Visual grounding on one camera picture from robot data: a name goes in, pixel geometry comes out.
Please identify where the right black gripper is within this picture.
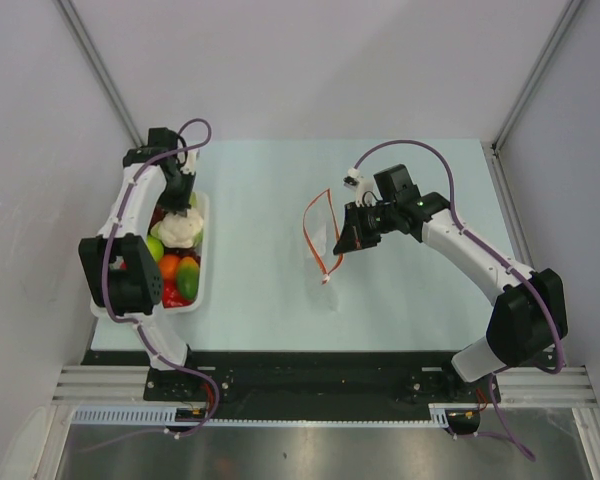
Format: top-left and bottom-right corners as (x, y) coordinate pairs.
(335, 200), (398, 255)

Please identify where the white cauliflower toy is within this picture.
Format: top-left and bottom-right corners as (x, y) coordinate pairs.
(149, 193), (205, 249)

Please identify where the clear zip top bag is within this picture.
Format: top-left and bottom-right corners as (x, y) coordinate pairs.
(301, 188), (343, 314)

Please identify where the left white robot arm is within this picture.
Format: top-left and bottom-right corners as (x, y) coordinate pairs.
(78, 127), (201, 400)

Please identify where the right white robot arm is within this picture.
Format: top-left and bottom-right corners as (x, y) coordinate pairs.
(333, 164), (568, 401)

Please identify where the white plastic food tray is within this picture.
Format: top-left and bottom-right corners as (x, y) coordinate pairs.
(78, 188), (210, 318)

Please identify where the purple grapes toy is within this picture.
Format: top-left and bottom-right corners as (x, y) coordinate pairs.
(176, 248), (201, 264)

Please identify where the green apple toy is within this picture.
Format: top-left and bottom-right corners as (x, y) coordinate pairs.
(146, 235), (164, 263)

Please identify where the orange fruit toy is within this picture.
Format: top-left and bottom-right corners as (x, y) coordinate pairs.
(157, 254), (181, 281)

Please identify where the green red mango toy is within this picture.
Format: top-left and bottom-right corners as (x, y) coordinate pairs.
(176, 257), (200, 302)

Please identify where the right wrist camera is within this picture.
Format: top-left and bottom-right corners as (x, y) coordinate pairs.
(343, 167), (374, 207)

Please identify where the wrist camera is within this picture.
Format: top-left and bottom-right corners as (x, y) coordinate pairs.
(177, 149), (199, 176)
(343, 167), (374, 207)

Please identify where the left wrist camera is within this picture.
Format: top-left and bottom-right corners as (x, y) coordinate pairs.
(177, 149), (199, 176)

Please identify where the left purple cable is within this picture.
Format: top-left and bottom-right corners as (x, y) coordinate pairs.
(74, 118), (222, 451)

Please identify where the purple cable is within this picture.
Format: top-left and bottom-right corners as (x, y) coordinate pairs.
(354, 139), (567, 462)
(74, 118), (222, 451)

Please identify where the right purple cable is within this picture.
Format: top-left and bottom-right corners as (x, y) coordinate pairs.
(354, 139), (567, 462)

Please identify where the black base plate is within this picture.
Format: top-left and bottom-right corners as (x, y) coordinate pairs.
(82, 350), (502, 422)

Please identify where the white cable duct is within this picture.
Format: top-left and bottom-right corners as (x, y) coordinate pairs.
(72, 406), (448, 428)

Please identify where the left aluminium frame post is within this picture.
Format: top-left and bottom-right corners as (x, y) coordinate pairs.
(52, 0), (143, 147)

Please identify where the aluminium frame post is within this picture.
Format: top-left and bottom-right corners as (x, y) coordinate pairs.
(52, 0), (143, 147)
(491, 0), (587, 154)

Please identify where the right aluminium frame post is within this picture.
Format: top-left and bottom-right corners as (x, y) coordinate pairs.
(491, 0), (587, 154)

